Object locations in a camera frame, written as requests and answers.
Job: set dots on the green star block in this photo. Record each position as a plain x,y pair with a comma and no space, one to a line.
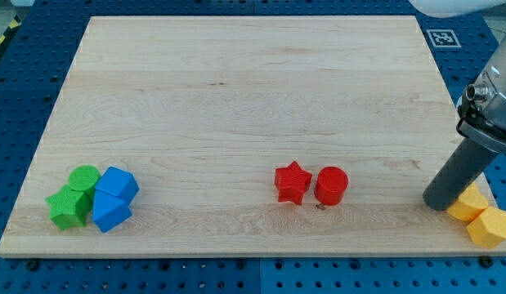
68,208

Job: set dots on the red cylinder block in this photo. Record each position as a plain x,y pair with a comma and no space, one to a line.
331,185

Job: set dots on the white fiducial marker tag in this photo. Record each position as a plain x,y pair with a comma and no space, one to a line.
443,38

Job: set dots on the yellow hexagon block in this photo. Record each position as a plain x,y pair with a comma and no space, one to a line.
488,230

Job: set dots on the blue cube block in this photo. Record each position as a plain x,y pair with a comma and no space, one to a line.
119,183

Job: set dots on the wooden board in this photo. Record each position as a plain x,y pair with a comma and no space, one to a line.
203,109

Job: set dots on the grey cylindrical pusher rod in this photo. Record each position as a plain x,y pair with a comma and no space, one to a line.
462,168

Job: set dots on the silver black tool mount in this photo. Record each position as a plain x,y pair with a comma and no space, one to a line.
483,104

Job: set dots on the green cylinder block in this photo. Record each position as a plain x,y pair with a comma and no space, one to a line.
84,179

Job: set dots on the red star block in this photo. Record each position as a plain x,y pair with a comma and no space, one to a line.
292,182

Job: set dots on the yellow block behind rod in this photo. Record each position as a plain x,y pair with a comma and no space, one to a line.
469,205

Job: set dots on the blue pentagon block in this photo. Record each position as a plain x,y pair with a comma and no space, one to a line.
109,211

